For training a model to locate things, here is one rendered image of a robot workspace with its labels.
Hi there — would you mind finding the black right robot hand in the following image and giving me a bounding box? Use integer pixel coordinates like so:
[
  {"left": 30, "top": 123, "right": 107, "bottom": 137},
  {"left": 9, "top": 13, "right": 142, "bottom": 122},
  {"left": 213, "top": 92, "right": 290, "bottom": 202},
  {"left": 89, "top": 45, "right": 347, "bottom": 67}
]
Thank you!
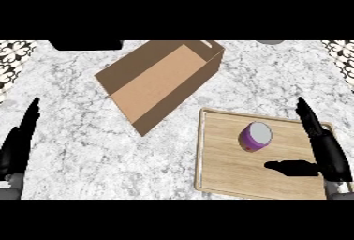
[{"left": 263, "top": 96, "right": 354, "bottom": 184}]

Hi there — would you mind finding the pale wooden tray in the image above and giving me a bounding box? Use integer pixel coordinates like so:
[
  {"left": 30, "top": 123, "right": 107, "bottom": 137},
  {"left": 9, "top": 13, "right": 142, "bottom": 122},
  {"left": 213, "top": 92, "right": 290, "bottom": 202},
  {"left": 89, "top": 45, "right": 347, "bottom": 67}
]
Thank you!
[{"left": 194, "top": 107, "right": 335, "bottom": 201}]

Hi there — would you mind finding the grey round object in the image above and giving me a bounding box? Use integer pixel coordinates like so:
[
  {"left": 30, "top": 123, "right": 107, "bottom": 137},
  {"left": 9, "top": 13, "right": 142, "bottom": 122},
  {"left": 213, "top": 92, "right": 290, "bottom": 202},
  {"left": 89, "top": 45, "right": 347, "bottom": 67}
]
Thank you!
[{"left": 256, "top": 40, "right": 287, "bottom": 46}]

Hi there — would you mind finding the brown cardboard box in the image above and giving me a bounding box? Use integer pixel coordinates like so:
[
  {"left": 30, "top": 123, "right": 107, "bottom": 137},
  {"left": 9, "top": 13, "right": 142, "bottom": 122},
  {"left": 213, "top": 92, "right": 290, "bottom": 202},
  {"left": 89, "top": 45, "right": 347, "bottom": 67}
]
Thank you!
[{"left": 95, "top": 40, "right": 228, "bottom": 137}]

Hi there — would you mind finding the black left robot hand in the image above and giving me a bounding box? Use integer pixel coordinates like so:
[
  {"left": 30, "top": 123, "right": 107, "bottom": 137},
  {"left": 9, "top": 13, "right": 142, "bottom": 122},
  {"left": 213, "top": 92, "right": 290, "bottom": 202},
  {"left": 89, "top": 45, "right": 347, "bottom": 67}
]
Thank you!
[{"left": 0, "top": 97, "right": 42, "bottom": 183}]

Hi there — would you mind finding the black appliance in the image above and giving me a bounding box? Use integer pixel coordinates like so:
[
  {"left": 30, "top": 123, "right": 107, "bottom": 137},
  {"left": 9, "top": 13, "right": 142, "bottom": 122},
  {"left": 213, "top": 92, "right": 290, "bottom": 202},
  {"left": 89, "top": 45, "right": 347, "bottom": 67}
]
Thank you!
[{"left": 48, "top": 40, "right": 124, "bottom": 52}]

